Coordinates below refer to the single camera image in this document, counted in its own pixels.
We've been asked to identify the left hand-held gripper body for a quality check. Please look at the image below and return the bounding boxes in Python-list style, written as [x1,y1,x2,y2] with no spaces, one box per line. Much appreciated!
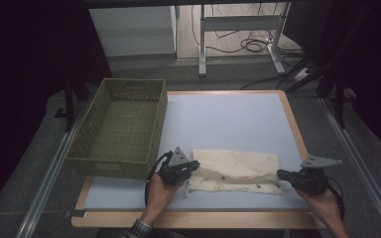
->
[158,146,193,186]

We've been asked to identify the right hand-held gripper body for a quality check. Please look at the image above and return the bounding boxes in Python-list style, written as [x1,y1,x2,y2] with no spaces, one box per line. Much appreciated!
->
[292,154,343,196]

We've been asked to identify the cream patterned cloth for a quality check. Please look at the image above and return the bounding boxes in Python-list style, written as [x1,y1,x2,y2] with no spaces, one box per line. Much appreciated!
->
[187,148,284,195]

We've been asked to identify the green plastic basket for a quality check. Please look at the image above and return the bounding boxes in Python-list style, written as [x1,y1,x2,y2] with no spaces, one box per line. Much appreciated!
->
[64,77,169,181]

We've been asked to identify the person's right hand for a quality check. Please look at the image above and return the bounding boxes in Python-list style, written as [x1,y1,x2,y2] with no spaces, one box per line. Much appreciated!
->
[295,187,340,219]

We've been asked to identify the person's left hand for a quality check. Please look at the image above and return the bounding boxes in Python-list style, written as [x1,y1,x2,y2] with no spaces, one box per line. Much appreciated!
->
[146,174,182,216]

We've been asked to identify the light blue table mat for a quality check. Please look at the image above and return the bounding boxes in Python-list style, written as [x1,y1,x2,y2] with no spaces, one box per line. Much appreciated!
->
[83,92,318,212]

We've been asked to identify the black stand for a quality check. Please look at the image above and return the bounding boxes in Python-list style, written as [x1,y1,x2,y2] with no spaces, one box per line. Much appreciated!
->
[54,76,91,133]
[284,6,356,130]

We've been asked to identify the white power strip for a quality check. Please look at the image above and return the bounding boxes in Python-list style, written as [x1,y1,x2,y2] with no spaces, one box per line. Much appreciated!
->
[292,66,313,82]

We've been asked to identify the dark curtain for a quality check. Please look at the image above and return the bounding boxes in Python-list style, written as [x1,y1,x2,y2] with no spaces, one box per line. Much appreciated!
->
[282,0,381,163]
[0,0,113,219]

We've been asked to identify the white cabinet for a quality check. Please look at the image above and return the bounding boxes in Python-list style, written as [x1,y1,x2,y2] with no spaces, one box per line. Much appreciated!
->
[88,5,178,58]

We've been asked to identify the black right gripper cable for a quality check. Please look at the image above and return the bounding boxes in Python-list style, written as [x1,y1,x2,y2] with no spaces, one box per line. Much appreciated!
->
[325,176,346,221]

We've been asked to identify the metal floor rail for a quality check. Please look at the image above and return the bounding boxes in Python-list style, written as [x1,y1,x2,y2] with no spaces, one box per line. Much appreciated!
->
[14,101,91,238]
[319,96,381,238]

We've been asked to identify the black floor cables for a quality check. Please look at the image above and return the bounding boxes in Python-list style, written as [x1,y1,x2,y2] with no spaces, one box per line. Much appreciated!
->
[190,3,305,58]

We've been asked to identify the white metal desk frame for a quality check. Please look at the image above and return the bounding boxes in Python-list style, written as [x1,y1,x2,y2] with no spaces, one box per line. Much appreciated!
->
[197,2,293,77]

